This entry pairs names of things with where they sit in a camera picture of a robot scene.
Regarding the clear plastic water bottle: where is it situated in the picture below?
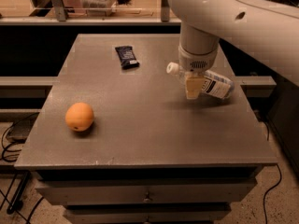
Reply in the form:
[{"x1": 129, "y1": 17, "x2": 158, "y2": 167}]
[{"x1": 166, "y1": 63, "x2": 235, "y2": 100}]

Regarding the dark blue snack packet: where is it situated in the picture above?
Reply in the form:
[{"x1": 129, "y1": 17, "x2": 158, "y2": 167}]
[{"x1": 115, "y1": 46, "x2": 139, "y2": 70}]

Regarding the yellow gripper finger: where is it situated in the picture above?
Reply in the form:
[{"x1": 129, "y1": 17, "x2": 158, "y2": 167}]
[{"x1": 185, "y1": 72, "x2": 205, "y2": 100}]

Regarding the orange fruit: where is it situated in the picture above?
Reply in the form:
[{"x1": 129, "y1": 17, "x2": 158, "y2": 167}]
[{"x1": 64, "y1": 103, "x2": 94, "y2": 132}]

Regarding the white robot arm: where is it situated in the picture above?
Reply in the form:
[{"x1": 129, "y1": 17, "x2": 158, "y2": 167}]
[{"x1": 168, "y1": 0, "x2": 299, "y2": 85}]

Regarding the black metal stand left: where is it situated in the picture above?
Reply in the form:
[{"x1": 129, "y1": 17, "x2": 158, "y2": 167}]
[{"x1": 0, "y1": 171, "x2": 31, "y2": 215}]

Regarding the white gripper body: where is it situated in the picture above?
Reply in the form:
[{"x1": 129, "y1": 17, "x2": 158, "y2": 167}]
[{"x1": 178, "y1": 46, "x2": 218, "y2": 73}]

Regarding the clear plastic storage box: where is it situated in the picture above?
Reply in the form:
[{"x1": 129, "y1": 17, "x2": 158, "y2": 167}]
[{"x1": 80, "y1": 0, "x2": 117, "y2": 17}]

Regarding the black floor cables left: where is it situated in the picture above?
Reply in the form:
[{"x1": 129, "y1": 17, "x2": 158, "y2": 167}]
[{"x1": 0, "y1": 112, "x2": 40, "y2": 163}]

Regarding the black floor cable right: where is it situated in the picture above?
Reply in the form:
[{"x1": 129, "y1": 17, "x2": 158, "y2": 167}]
[{"x1": 262, "y1": 163, "x2": 283, "y2": 224}]

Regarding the metal railing shelf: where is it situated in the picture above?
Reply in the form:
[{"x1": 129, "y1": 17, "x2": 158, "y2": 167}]
[{"x1": 0, "y1": 0, "x2": 180, "y2": 26}]

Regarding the grey drawer cabinet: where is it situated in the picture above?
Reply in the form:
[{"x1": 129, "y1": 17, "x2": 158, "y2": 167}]
[{"x1": 16, "y1": 35, "x2": 277, "y2": 224}]

